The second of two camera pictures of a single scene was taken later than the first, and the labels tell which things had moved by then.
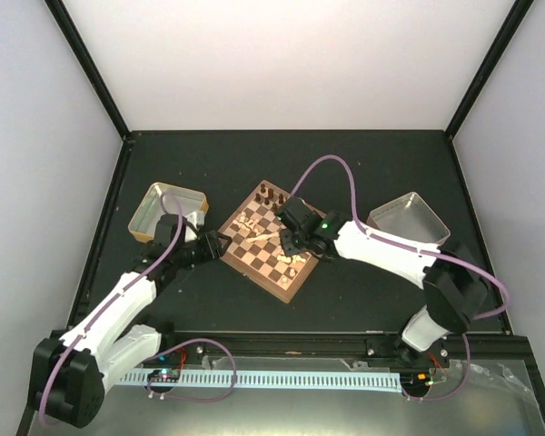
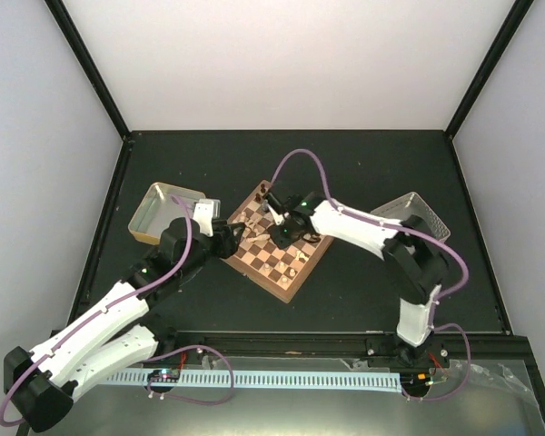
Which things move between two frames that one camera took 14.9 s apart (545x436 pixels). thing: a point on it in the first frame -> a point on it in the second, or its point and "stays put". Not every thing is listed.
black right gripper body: (292, 248) -> (287, 236)
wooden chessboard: (257, 248) stays put
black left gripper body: (211, 252) -> (225, 247)
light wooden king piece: (262, 237) stays put
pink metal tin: (409, 217) stays put
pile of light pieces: (246, 223) stays put
